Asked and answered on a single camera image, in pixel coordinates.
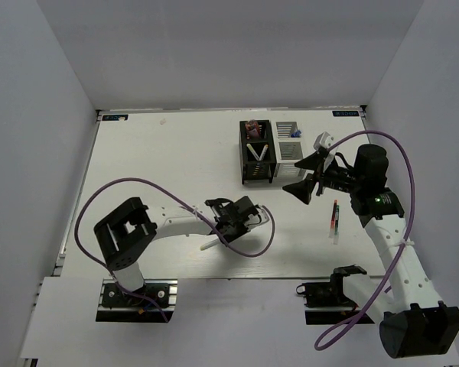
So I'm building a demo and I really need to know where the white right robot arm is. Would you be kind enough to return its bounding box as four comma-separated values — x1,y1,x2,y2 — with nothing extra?
283,144,459,359

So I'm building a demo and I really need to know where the pale yellow capped marker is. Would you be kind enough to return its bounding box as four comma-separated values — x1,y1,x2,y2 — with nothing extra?
246,144,261,161

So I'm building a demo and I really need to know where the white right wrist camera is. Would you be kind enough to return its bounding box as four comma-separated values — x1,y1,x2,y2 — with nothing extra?
313,132,334,151

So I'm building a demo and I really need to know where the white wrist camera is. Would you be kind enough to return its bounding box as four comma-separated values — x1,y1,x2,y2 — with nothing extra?
313,132,334,151
253,205,270,226

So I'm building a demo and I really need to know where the clear tube of markers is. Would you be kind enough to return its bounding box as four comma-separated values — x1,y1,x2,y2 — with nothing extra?
244,119,261,139

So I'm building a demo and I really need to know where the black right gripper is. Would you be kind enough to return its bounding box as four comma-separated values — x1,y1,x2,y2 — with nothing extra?
283,151,363,204

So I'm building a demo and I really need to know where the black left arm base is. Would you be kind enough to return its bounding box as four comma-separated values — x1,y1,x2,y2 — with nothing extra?
96,280,177,323

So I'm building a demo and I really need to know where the dark logo sticker right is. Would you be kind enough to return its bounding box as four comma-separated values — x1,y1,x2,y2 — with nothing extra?
332,110,360,117

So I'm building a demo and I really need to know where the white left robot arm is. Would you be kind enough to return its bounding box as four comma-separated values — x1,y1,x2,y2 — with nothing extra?
93,196,269,305

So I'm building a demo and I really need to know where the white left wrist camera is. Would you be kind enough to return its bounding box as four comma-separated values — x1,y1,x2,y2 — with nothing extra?
253,205,270,226

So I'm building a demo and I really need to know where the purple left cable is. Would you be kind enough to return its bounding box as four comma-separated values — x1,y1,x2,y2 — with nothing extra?
74,177,276,307

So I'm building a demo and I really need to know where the yellow capped marker horizontal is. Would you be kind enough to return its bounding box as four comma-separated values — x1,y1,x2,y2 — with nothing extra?
200,239,220,251

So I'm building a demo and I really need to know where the dark logo sticker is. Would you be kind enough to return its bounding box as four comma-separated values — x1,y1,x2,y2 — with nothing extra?
332,110,360,117
102,114,129,122

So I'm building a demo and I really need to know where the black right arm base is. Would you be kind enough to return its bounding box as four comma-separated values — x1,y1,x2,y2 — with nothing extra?
295,265,367,326

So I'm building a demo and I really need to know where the white slotted organizer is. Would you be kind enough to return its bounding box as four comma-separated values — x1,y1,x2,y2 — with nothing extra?
271,121,308,181

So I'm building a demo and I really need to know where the green capped marker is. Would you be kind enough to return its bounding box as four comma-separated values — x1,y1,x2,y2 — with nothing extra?
333,205,340,245

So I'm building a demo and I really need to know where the black slotted organizer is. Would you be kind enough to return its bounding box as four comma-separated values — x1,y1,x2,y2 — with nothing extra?
239,120,276,184

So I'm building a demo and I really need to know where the dark logo sticker left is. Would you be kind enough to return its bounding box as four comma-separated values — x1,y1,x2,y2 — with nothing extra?
102,114,129,122

